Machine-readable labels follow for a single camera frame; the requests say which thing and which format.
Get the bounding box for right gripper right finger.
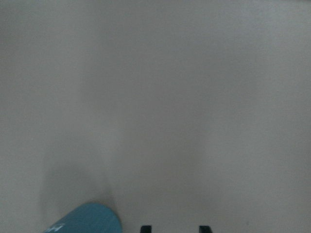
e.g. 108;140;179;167
199;225;210;233

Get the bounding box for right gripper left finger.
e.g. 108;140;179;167
140;225;152;233

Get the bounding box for blue mug with yellow interior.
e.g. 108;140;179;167
44;202;122;233

